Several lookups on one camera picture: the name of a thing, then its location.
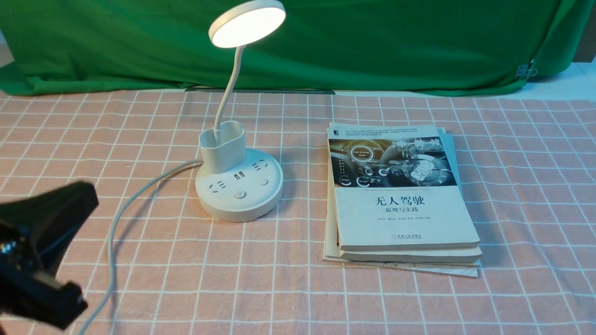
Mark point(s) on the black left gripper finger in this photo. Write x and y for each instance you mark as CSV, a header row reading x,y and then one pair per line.
x,y
39,229

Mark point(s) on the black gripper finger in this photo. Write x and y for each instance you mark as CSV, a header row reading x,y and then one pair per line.
x,y
38,296

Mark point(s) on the white desk lamp with sockets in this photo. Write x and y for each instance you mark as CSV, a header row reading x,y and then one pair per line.
x,y
236,183

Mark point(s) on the pink checkered tablecloth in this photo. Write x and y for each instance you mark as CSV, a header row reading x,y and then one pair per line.
x,y
528,177

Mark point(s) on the top book with car cover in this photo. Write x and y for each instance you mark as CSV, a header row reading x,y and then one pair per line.
x,y
400,204

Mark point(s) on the bottom thin paper booklet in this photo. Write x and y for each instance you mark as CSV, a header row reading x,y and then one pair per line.
x,y
447,269

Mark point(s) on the green backdrop cloth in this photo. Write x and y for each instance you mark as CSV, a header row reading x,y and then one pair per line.
x,y
451,48

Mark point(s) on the metal binder clip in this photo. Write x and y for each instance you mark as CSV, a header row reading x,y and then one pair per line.
x,y
526,71

